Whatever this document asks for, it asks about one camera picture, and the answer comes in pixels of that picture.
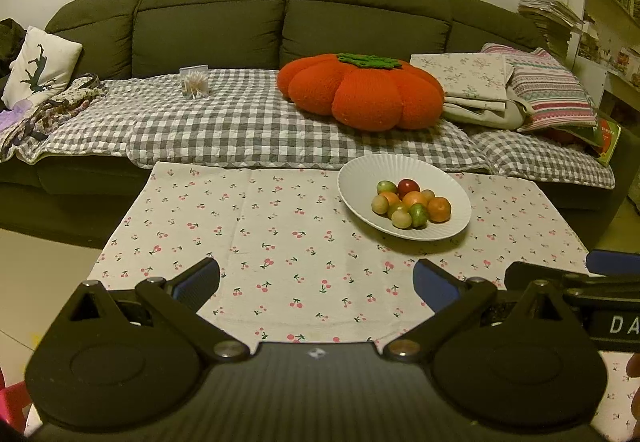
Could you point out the cherry print tablecloth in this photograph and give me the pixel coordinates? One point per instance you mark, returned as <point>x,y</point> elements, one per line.
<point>280,232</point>

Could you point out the orange knitted pumpkin cushion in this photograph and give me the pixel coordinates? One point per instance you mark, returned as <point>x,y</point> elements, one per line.
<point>360,97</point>

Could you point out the crumpled floral cloth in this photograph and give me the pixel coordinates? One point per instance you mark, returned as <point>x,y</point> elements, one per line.
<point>55,107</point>

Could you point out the clear cotton swab box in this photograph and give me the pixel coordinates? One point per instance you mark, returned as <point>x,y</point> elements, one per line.
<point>195,83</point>

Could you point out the person's right hand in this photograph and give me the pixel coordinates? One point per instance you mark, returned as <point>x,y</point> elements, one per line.
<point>635,367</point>

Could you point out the green and red plum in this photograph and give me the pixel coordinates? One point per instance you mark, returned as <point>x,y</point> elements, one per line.
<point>384,185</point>

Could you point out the purple cloth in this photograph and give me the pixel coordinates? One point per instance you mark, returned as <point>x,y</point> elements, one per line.
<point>12,113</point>

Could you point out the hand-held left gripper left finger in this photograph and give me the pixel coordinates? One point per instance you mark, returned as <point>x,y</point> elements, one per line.
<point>197,282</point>

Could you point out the pale yellow plum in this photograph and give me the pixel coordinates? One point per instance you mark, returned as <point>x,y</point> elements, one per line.
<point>401,221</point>

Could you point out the pink plastic object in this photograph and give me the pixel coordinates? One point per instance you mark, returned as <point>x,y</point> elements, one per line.
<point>12,397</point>

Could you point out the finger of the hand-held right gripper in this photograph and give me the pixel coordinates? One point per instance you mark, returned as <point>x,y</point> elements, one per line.
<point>520,274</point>
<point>615,262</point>

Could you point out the grey checked blanket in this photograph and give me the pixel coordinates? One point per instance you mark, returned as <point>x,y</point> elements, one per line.
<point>225,122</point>

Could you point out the dark cloth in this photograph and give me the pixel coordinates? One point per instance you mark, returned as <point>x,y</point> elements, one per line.
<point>9,42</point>

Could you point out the white wall shelf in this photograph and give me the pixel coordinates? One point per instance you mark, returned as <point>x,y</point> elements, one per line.
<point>612,2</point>

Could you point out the white ribbed plate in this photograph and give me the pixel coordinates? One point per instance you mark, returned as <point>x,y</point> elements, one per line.
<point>360,177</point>

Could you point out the dark green sofa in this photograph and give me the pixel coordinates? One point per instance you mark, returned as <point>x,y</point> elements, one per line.
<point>210,12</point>

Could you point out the folded floral beige cloth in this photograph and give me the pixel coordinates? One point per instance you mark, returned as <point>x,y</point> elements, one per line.
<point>465,72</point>

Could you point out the yellow-green plum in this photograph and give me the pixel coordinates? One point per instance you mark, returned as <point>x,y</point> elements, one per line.
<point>379,205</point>

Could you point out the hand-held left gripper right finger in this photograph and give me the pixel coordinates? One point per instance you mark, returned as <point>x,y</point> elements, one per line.
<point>435,284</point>

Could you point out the bright green plum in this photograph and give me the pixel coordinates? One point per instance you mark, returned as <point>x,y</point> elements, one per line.
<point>418,215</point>

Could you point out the striped patterned pillow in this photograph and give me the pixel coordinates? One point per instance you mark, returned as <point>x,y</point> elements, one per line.
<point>545,92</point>

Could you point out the pale tan plum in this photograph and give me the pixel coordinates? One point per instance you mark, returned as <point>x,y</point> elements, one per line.
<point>428,194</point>

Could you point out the green book with orange print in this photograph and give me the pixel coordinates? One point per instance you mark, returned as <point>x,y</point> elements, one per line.
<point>607,140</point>

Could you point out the white cushion with dark print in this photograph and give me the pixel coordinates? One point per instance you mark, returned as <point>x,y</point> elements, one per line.
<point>40,67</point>

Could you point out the stack of newspapers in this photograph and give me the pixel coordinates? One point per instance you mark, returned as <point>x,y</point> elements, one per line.
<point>547,22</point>

